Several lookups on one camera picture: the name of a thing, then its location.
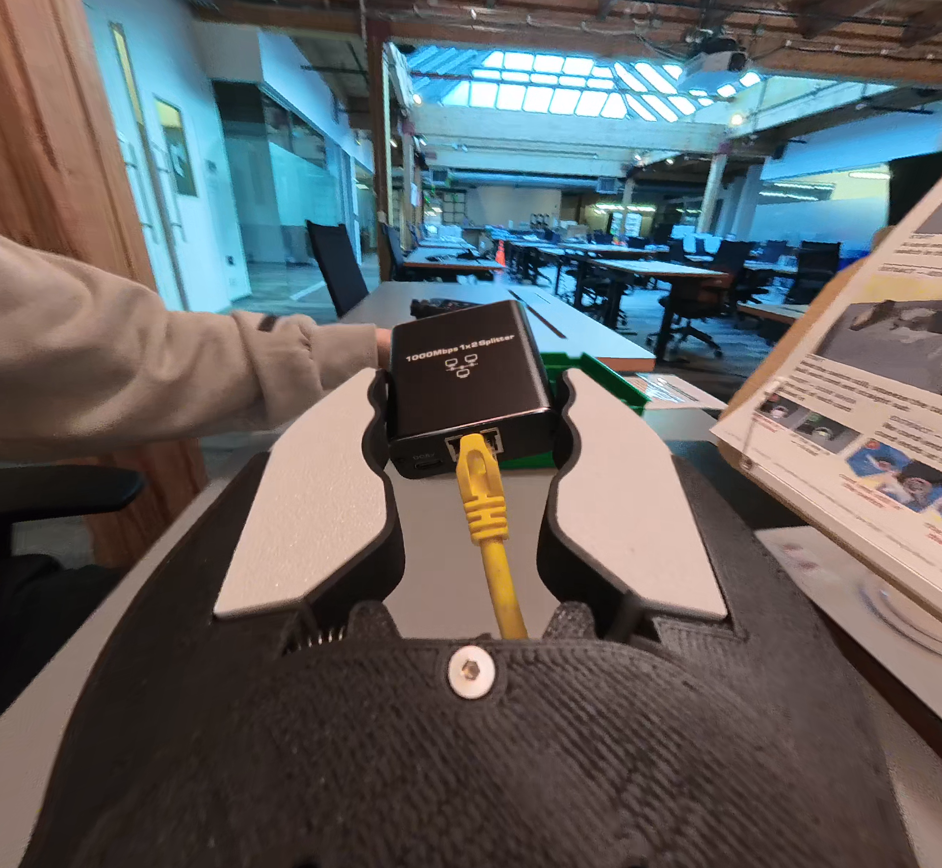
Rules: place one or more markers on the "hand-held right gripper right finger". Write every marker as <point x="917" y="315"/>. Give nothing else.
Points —
<point x="633" y="515"/>

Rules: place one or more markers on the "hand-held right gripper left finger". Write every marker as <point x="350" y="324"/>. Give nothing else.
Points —
<point x="316" y="515"/>

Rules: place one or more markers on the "black ethernet splitter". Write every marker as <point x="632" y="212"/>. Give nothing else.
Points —
<point x="471" y="382"/>

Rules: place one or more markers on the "green plastic bin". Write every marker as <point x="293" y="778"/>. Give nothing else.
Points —
<point x="625" y="389"/>

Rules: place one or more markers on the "person's left forearm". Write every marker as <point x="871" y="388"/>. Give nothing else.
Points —
<point x="147" y="367"/>

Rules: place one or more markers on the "person's left hand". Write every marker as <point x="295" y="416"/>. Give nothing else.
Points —
<point x="383" y="347"/>

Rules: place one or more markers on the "black office chair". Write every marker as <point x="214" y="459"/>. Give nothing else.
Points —
<point x="699" y="301"/>
<point x="338" y="272"/>

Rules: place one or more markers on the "white paper label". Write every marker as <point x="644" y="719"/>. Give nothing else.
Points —
<point x="677" y="391"/>

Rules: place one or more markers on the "grey table with wooden edge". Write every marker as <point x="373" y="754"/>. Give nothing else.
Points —
<point x="589" y="342"/>
<point x="655" y="270"/>

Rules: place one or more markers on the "white stand base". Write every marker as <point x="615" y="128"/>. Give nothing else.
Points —
<point x="824" y="588"/>

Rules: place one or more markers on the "instruction sheet on stand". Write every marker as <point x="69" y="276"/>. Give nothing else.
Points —
<point x="780" y="353"/>

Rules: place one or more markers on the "printed instruction sheet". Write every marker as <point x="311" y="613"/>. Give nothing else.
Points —
<point x="868" y="404"/>

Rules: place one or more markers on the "white ceiling projector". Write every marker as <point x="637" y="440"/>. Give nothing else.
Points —
<point x="710" y="69"/>

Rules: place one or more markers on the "wooden post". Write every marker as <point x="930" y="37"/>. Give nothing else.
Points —
<point x="59" y="147"/>

